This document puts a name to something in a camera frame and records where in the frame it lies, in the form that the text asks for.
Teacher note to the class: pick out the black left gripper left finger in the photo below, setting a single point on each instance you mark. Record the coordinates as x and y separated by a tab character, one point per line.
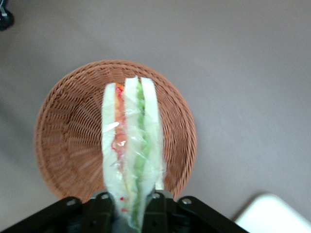
99	213

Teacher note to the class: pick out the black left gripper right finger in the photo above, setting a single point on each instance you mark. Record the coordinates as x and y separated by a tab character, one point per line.
160	213

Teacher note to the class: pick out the black stand foot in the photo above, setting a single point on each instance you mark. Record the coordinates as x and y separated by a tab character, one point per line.
5	19

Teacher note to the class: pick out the cream plastic tray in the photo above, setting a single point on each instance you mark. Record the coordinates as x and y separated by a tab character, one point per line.
279	216

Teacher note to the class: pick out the brown wicker basket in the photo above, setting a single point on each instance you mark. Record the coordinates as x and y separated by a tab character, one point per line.
73	121

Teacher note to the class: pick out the plastic sandwich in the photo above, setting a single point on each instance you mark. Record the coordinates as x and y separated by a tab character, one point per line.
131	145

